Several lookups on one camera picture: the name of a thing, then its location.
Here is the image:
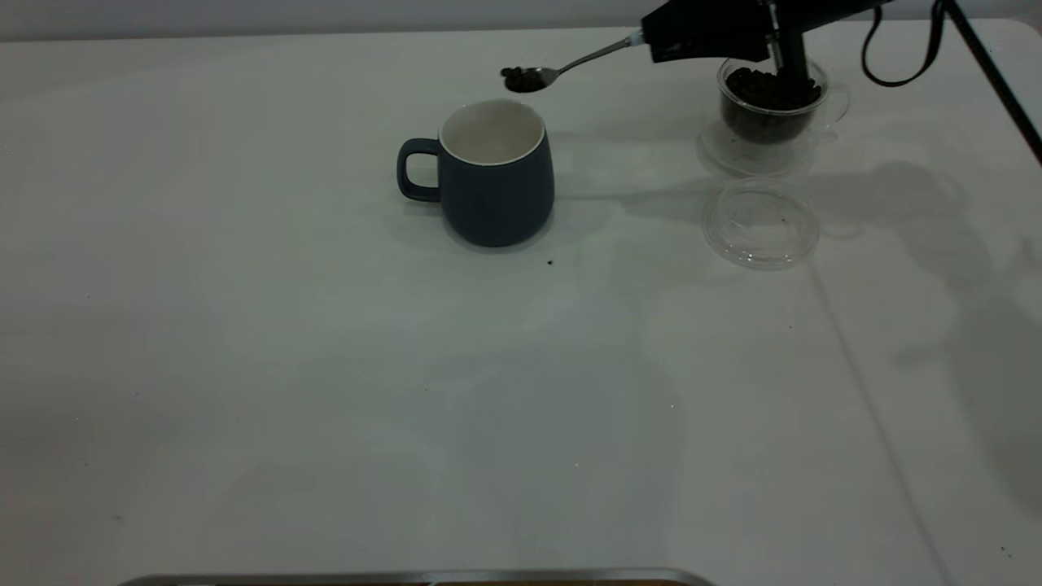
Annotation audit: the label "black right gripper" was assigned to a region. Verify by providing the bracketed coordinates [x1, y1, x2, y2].
[641, 0, 894, 83]

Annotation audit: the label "metal spoon with pale handle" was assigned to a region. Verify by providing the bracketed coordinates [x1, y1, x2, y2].
[501, 31, 649, 93]

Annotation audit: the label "small coffee bean heap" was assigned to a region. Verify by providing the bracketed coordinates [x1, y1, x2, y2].
[500, 65, 549, 94]

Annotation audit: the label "dark blue-grey ceramic mug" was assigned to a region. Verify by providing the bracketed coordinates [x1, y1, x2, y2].
[396, 99, 556, 249]

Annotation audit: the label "coffee beans in glass cup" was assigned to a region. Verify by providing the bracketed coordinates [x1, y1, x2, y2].
[723, 65, 823, 143]

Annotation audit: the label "clear glass saucer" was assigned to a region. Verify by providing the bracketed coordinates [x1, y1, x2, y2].
[697, 114, 817, 179]

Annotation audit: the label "clear glass cup with handle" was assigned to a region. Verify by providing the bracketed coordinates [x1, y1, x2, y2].
[716, 57, 852, 149]

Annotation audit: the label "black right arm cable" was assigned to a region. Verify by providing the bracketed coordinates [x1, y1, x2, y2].
[860, 0, 1042, 165]

